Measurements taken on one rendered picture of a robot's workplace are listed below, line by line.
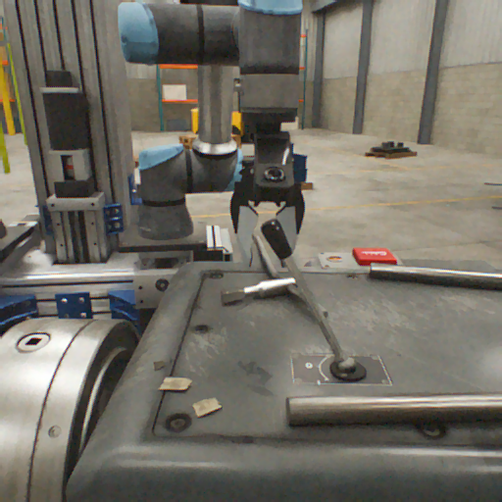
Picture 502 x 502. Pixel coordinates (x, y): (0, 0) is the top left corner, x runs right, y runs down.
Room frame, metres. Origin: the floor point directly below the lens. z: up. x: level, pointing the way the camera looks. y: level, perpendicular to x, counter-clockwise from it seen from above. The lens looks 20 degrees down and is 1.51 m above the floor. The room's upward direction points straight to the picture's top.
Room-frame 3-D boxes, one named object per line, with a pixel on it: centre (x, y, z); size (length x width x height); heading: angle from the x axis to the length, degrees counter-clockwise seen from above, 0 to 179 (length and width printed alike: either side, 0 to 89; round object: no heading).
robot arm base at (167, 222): (1.15, 0.23, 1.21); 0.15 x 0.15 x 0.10
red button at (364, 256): (0.68, -0.21, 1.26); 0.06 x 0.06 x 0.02; 88
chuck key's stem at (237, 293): (0.53, -0.02, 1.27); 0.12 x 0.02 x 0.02; 112
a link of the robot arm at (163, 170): (1.15, 0.22, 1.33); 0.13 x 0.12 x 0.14; 102
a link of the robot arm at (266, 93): (0.60, -0.02, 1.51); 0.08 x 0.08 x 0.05
